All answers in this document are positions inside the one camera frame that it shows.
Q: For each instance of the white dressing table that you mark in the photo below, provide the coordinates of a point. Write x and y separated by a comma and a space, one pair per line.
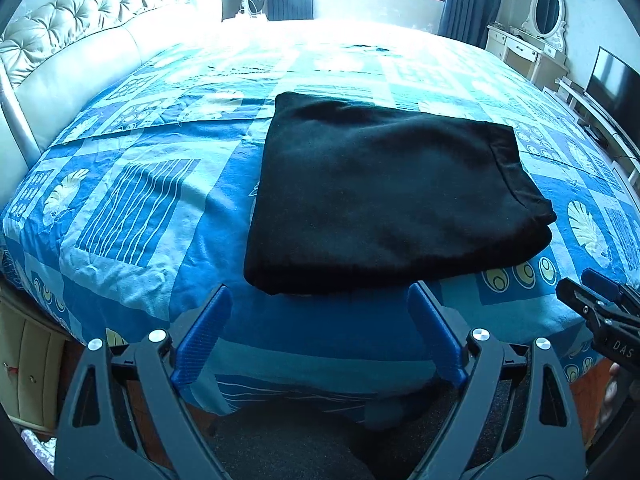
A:
529, 60

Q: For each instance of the white oval vanity mirror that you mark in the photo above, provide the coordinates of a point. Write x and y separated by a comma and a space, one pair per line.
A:
546, 21

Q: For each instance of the black flat screen television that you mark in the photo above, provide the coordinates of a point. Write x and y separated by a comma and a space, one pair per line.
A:
614, 87

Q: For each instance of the white tv stand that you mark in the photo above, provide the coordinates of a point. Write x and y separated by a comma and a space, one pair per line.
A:
605, 131

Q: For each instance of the blue patterned bed sheet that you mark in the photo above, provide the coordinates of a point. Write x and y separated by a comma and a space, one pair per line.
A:
140, 208

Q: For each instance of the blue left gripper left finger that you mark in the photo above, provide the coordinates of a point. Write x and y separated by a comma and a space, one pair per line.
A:
194, 335

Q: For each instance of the black pants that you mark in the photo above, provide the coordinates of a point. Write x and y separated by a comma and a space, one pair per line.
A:
354, 196

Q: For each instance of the cream tufted leather headboard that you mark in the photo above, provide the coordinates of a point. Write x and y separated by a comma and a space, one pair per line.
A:
57, 58

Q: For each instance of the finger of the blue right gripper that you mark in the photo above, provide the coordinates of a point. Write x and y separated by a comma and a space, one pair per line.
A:
600, 284

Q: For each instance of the cream bedside cabinet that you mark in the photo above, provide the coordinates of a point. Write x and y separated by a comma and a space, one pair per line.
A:
31, 349

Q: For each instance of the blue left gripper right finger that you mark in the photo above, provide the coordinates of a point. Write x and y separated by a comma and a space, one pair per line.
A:
445, 348

